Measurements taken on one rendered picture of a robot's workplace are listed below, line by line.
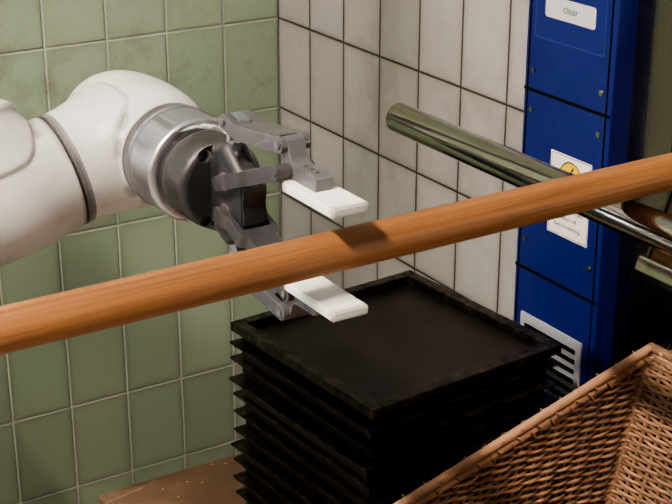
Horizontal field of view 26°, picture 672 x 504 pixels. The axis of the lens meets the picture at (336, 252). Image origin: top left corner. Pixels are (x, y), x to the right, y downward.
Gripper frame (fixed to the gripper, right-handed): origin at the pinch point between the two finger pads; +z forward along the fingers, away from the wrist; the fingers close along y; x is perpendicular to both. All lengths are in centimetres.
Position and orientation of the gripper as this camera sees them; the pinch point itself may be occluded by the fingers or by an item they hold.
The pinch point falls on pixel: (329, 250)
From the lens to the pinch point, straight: 103.4
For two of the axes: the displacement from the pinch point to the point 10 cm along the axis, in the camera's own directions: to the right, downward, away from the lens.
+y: 0.0, 9.3, 3.7
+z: 5.2, 3.1, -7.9
